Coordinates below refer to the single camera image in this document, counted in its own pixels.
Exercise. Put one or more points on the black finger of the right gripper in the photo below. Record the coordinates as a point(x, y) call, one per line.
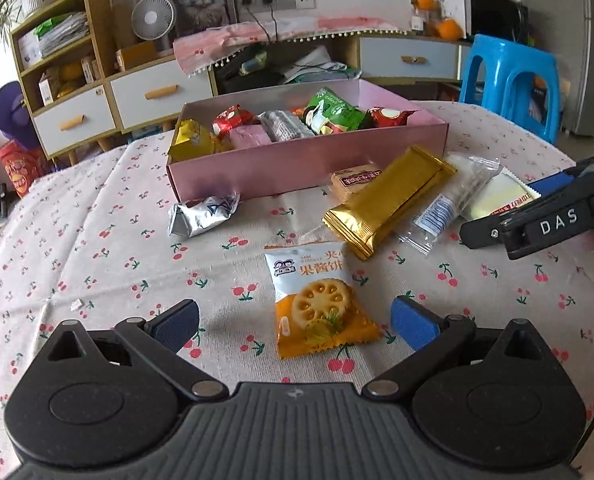
point(481, 233)

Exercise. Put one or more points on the small brown biscuit packet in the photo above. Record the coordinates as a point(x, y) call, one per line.
point(346, 182)

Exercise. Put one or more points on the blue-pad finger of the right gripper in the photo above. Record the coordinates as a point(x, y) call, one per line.
point(552, 183)

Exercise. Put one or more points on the cherry print tablecloth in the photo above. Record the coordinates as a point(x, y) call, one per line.
point(91, 243)

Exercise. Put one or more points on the red printed bag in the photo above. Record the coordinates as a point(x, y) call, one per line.
point(22, 166)

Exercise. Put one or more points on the wooden TV cabinet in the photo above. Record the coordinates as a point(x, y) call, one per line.
point(124, 99)

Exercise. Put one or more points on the green snack packet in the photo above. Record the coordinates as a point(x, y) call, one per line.
point(327, 113)

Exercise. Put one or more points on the silver blue snack packet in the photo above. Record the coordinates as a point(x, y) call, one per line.
point(190, 219)

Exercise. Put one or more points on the pink snack packet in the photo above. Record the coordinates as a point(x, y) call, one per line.
point(249, 136)

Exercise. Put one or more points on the purple hat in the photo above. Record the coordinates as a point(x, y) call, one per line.
point(15, 122)

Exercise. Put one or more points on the orange fruit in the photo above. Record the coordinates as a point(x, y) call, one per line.
point(449, 30)
point(424, 5)

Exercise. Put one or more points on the orange fruit upper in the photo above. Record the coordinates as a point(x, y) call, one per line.
point(424, 5)

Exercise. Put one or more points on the black microwave oven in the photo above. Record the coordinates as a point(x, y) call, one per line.
point(504, 19)

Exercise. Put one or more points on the stack of papers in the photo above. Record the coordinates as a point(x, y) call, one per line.
point(52, 35)

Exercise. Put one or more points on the yellow snack packet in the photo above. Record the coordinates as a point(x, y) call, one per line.
point(193, 140)

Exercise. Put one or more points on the red white snack packet right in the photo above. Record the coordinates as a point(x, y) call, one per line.
point(383, 117)

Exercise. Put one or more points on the gold foil snack bar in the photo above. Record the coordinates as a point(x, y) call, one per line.
point(371, 214)

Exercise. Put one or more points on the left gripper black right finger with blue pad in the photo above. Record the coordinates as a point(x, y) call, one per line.
point(436, 342)

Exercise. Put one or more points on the pink cloth on cabinet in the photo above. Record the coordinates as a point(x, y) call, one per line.
point(198, 52)

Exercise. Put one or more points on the orange lotus biscuit packet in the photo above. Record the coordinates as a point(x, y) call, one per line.
point(316, 307)

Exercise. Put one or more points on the pink cardboard snack box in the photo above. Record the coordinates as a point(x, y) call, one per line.
point(282, 167)

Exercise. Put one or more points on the red snack packet left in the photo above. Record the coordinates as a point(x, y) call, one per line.
point(233, 117)

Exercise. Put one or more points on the white red-label snack packet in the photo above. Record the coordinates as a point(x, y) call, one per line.
point(504, 192)

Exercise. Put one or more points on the black box in cabinet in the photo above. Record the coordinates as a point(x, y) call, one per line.
point(249, 69)

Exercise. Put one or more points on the white desk fan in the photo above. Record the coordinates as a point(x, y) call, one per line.
point(153, 20)

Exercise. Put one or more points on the orange fruit lower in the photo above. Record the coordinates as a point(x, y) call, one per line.
point(449, 30)

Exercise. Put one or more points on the blue plastic stool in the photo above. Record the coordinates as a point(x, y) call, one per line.
point(510, 70)

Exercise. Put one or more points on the white grey cookie packet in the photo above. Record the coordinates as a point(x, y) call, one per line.
point(282, 126)

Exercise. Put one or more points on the clear white wafer packet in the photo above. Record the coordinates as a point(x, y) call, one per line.
point(436, 212)

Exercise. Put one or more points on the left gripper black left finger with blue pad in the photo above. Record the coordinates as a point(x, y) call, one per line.
point(155, 344)

